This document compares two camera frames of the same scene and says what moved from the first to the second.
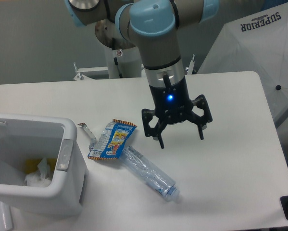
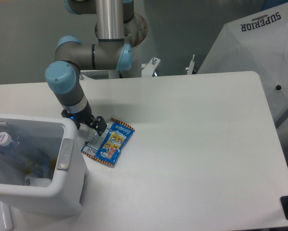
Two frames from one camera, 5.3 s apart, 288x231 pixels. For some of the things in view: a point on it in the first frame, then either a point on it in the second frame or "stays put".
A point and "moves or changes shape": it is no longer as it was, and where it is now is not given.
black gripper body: (172, 104) → (85, 116)
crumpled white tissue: (41, 178) stays put
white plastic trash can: (37, 163) stays put
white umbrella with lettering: (264, 41) stays put
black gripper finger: (201, 121) → (99, 124)
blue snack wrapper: (112, 139) moves or changes shape
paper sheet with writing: (1, 218) stays put
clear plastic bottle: (156, 179) → (35, 161)
